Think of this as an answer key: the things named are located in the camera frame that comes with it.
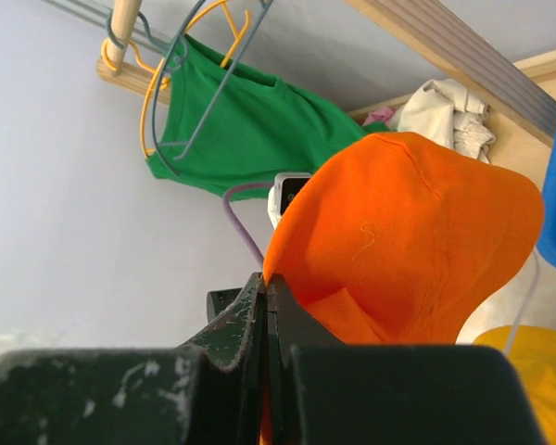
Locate pink cloth on rack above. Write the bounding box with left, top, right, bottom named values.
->
left=362, top=107, right=395, bottom=126

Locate orange bucket hat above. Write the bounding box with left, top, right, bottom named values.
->
left=259, top=131, right=546, bottom=445

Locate green tank top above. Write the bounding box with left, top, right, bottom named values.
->
left=146, top=64, right=387, bottom=196

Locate orange clothes hanger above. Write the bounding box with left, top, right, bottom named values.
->
left=100, top=0, right=252, bottom=159

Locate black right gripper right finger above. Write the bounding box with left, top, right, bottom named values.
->
left=266, top=276, right=545, bottom=444

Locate wooden clothes rack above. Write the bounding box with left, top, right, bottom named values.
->
left=97, top=1, right=556, bottom=182

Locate beige folded cloth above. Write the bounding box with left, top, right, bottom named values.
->
left=388, top=80, right=496, bottom=163

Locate yellow bucket hat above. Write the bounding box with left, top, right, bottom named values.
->
left=471, top=324, right=556, bottom=445

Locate grey-blue clothes hanger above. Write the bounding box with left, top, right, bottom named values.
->
left=101, top=1, right=272, bottom=178

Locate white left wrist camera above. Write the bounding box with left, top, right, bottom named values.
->
left=267, top=172, right=311, bottom=229

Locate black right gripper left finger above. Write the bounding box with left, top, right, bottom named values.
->
left=0, top=274, right=265, bottom=444

